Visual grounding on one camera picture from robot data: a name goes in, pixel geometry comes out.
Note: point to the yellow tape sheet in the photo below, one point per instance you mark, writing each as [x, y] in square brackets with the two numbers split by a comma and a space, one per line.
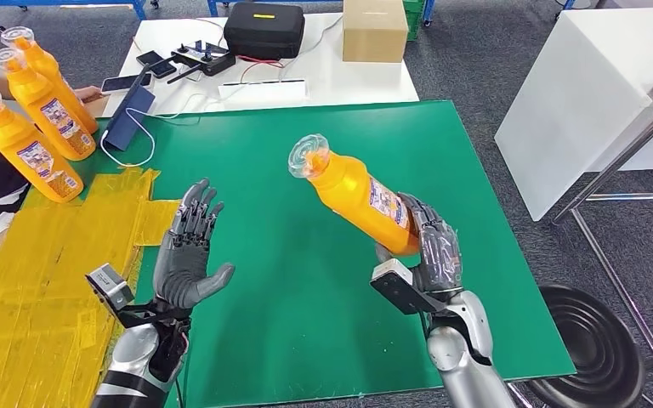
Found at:
[39, 293]

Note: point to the green plastic crate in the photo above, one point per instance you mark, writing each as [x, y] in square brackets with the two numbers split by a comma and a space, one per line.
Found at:
[413, 18]

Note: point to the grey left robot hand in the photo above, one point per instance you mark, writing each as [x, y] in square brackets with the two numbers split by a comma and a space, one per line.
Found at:
[183, 270]

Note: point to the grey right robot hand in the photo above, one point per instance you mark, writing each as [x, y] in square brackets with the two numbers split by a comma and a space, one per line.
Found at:
[439, 253]

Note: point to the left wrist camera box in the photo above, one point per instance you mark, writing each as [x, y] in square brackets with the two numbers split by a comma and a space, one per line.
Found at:
[109, 287]

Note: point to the blue metal rack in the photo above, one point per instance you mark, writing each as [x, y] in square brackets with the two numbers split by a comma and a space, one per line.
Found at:
[212, 5]

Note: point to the orange bottle with label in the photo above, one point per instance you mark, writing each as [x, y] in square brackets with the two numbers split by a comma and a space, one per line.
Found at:
[354, 191]
[50, 112]
[22, 152]

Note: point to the cardboard box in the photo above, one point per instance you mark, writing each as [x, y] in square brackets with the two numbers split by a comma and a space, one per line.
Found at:
[375, 30]

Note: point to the black carrying case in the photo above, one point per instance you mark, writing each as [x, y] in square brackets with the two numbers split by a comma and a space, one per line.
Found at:
[264, 30]

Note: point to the person's left hand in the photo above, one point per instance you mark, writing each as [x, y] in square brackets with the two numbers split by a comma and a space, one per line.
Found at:
[87, 93]

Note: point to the blue tablet cover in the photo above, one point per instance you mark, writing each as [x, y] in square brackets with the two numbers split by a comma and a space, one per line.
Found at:
[130, 117]

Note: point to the black remote controller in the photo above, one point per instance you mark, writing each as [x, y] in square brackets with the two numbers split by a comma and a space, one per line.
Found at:
[210, 61]

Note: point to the black round stool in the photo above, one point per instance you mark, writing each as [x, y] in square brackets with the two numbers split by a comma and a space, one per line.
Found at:
[588, 348]

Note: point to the black smartphone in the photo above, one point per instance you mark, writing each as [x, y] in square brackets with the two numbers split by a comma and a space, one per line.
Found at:
[149, 57]
[164, 69]

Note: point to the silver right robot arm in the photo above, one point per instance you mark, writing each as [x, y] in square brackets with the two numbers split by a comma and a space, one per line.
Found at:
[467, 349]

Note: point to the green table board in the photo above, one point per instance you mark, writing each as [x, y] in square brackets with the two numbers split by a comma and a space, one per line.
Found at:
[304, 281]

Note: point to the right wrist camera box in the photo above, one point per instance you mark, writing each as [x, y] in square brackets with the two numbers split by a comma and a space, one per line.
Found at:
[400, 284]

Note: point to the orange bottle with blue logo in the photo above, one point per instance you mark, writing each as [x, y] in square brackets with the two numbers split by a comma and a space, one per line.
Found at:
[50, 70]

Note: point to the white power strip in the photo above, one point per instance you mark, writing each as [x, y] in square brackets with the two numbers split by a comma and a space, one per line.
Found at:
[263, 91]

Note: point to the smartphone with pale screen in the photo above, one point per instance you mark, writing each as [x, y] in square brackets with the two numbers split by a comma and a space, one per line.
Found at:
[122, 83]

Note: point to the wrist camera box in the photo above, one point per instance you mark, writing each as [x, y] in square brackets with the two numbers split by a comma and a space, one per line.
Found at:
[109, 287]
[400, 284]

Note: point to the large white table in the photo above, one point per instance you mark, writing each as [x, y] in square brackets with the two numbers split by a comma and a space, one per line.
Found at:
[574, 100]

